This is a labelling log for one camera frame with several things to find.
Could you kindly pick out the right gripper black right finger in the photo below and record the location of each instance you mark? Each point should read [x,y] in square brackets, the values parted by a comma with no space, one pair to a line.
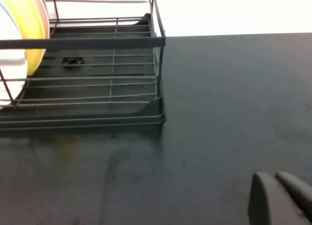
[299,191]

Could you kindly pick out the white round plate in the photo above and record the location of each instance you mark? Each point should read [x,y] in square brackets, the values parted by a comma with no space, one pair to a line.
[11,64]

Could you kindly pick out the yellow round plate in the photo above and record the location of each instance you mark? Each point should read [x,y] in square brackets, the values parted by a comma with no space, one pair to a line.
[29,23]

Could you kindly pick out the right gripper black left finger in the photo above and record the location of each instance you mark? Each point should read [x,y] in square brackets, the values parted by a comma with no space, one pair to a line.
[265,205]

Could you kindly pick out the blue round plate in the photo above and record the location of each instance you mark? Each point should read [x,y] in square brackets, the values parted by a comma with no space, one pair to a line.
[4,8]

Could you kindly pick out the pink round plate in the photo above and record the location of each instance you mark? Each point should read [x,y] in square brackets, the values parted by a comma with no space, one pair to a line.
[45,18]

